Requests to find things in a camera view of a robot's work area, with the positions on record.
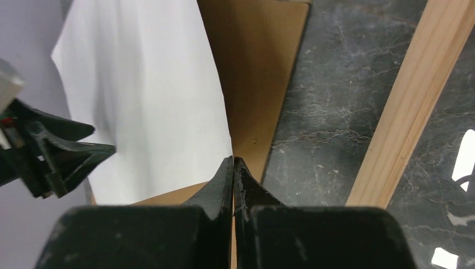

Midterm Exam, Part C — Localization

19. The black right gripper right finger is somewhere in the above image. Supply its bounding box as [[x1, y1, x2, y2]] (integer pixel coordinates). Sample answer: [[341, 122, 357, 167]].
[[234, 157, 416, 268]]

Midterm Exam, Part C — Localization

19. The brown backing board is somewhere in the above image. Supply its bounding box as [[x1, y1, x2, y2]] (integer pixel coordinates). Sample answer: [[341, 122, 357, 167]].
[[91, 0, 310, 269]]

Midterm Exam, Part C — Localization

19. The clear acrylic frame pane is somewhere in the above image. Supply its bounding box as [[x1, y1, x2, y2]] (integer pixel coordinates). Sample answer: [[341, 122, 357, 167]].
[[388, 34, 474, 268]]

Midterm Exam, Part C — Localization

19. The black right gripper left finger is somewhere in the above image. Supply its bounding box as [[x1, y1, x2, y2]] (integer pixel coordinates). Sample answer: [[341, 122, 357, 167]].
[[36, 157, 234, 268]]

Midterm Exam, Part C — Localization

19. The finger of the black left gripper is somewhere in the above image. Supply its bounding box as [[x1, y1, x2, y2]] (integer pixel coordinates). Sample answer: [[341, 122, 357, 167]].
[[7, 99, 95, 141], [22, 121, 116, 198]]

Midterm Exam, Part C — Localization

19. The printed photo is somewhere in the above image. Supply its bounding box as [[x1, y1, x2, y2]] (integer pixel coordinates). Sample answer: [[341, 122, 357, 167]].
[[52, 1, 232, 205]]

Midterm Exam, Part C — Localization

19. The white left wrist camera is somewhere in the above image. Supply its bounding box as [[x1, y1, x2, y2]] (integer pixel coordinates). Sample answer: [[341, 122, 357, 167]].
[[0, 59, 25, 113]]

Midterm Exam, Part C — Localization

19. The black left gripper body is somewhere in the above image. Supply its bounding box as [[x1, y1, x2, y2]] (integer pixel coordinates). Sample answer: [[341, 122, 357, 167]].
[[1, 113, 41, 198]]

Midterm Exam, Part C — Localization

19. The light wooden picture frame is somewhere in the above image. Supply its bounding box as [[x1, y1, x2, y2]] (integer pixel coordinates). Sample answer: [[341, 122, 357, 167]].
[[346, 1, 474, 208]]

